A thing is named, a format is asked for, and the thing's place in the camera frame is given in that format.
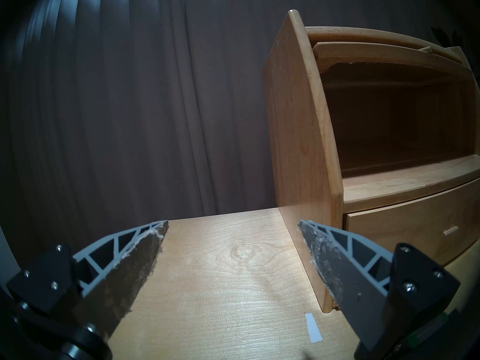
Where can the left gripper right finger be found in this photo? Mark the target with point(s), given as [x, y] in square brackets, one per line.
[348, 273]

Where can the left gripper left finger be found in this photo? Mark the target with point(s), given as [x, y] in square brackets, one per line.
[112, 273]

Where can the wooden drawer with knob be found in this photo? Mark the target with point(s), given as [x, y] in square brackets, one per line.
[405, 220]

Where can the white tape strip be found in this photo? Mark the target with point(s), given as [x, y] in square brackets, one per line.
[313, 327]

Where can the wooden cabinet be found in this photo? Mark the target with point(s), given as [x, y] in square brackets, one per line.
[300, 138]

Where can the grey curtain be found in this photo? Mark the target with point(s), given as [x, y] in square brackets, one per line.
[131, 100]

